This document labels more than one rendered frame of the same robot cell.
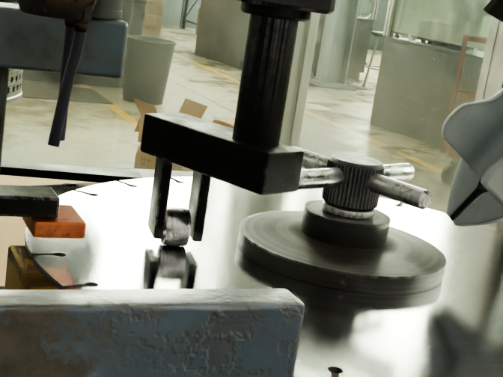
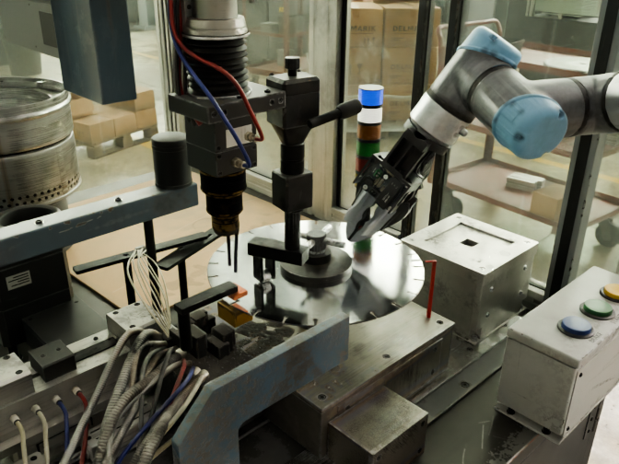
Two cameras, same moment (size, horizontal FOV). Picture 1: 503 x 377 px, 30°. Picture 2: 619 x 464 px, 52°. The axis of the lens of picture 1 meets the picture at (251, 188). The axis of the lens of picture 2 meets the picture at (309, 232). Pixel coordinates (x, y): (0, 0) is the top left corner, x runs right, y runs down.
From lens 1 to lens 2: 52 cm
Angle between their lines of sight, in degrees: 21
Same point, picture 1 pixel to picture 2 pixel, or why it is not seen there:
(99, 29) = (188, 190)
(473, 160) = (352, 220)
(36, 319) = (300, 345)
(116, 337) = (315, 342)
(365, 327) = (343, 296)
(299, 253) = (309, 272)
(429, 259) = (346, 259)
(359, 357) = (347, 310)
